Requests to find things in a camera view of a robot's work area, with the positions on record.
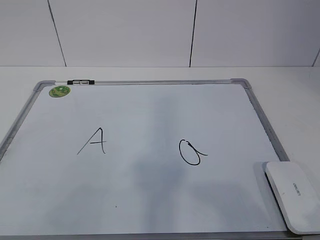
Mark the white board eraser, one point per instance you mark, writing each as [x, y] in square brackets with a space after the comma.
[298, 201]

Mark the round green sticker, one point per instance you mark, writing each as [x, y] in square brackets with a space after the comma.
[59, 91]

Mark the white board with grey frame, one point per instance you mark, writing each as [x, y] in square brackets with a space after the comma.
[139, 159]

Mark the black hanging clip on frame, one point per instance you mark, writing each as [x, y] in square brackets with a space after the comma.
[80, 82]

